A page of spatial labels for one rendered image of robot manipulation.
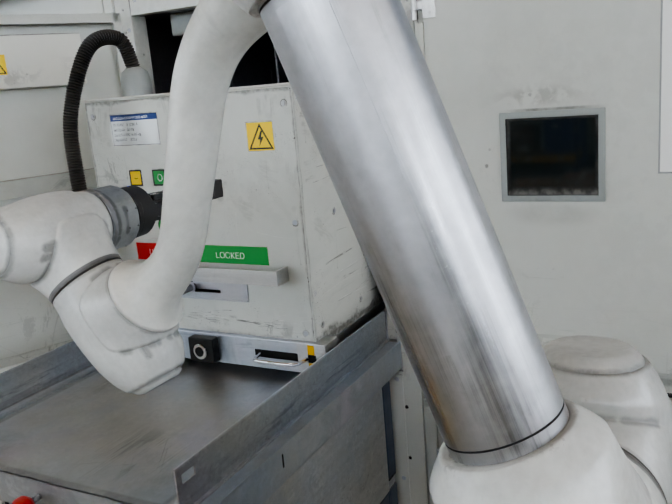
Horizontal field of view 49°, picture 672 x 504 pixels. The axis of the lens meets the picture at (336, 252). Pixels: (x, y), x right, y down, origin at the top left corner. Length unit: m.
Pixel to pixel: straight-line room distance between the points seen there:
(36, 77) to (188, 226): 0.96
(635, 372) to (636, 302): 0.63
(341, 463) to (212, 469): 0.39
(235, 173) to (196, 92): 0.58
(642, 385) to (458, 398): 0.25
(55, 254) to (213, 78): 0.30
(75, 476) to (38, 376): 0.40
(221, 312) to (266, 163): 0.32
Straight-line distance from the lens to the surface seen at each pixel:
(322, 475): 1.36
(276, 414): 1.21
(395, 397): 1.61
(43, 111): 1.77
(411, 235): 0.52
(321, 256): 1.37
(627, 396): 0.75
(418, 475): 1.69
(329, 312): 1.41
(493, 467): 0.58
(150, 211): 1.08
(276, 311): 1.39
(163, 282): 0.87
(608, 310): 1.40
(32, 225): 0.94
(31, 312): 1.80
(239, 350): 1.46
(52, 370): 1.59
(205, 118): 0.81
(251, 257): 1.39
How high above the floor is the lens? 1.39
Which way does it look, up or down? 13 degrees down
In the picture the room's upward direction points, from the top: 5 degrees counter-clockwise
